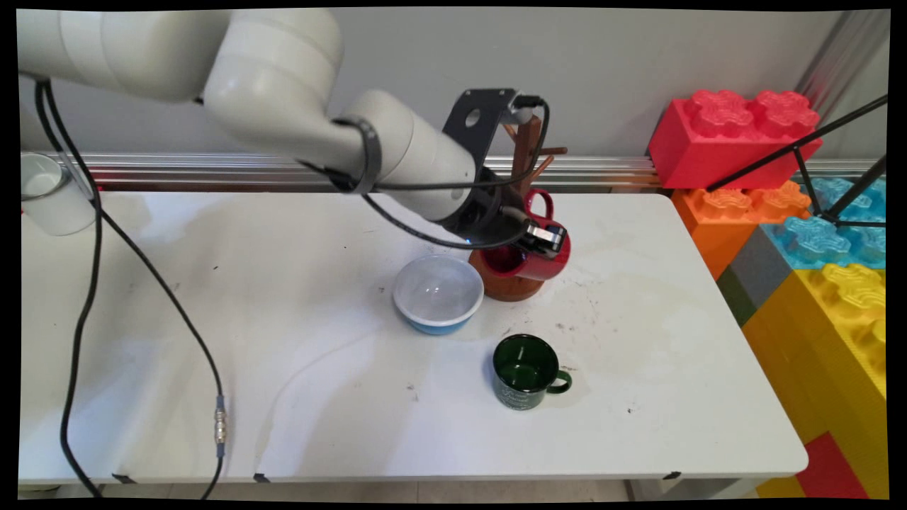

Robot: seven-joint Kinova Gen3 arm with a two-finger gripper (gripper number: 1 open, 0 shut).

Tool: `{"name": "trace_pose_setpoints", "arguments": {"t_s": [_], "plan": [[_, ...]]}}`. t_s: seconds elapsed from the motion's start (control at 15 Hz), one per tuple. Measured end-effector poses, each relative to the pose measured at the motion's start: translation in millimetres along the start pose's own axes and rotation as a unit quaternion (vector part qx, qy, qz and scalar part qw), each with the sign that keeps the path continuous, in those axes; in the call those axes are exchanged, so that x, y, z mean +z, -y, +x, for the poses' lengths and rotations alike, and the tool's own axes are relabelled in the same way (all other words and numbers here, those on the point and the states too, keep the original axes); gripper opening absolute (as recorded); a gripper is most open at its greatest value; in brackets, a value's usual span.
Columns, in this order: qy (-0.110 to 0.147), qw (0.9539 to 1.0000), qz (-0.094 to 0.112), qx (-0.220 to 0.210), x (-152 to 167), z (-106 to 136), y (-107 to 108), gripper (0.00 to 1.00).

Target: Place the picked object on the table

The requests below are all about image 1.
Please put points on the dark green giant toy brick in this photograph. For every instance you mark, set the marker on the dark green giant toy brick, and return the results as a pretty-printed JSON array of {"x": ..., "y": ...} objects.
[{"x": 735, "y": 297}]

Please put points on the grey giant toy brick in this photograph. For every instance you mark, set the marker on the grey giant toy brick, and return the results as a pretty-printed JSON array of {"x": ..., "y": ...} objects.
[{"x": 758, "y": 265}]

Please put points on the red giant toy brick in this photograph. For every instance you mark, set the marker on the red giant toy brick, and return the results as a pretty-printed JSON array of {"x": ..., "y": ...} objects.
[{"x": 730, "y": 138}]

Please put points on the white cup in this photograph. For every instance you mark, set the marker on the white cup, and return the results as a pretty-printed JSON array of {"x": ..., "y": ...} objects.
[{"x": 53, "y": 209}]

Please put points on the light blue giant toy brick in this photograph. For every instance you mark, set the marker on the light blue giant toy brick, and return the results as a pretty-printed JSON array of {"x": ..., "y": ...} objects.
[{"x": 822, "y": 237}]

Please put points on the yellow giant toy brick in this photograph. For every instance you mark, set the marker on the yellow giant toy brick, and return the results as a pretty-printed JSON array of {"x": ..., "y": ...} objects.
[{"x": 822, "y": 354}]

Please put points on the small red toy brick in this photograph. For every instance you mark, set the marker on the small red toy brick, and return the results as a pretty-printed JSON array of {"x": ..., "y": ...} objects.
[{"x": 829, "y": 471}]

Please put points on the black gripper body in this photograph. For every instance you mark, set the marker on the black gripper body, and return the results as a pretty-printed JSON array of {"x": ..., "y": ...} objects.
[{"x": 489, "y": 216}]

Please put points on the brown wooden mug tree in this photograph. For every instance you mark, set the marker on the brown wooden mug tree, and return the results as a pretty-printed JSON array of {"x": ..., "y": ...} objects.
[{"x": 514, "y": 289}]

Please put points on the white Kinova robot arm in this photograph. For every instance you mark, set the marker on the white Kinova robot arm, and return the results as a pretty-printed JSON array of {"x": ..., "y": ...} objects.
[{"x": 269, "y": 85}]

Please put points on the blue and white bowl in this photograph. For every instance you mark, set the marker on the blue and white bowl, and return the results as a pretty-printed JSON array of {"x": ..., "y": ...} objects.
[{"x": 438, "y": 294}]

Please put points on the dark green enamel mug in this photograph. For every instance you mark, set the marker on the dark green enamel mug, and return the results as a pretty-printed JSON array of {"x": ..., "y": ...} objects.
[{"x": 524, "y": 372}]

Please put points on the black tripod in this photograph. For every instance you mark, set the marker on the black tripod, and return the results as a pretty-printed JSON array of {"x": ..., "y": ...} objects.
[{"x": 798, "y": 147}]

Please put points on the red ceramic mug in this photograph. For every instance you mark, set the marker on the red ceramic mug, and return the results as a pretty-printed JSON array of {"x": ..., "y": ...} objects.
[{"x": 545, "y": 265}]

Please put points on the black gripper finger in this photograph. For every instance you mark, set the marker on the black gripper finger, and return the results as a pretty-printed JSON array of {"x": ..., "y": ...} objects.
[
  {"x": 526, "y": 248},
  {"x": 547, "y": 237}
]

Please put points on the orange giant toy brick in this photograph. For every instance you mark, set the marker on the orange giant toy brick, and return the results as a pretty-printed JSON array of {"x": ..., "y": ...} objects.
[{"x": 730, "y": 212}]

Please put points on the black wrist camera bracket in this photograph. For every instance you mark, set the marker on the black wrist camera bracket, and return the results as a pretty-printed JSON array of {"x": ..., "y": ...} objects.
[{"x": 489, "y": 124}]

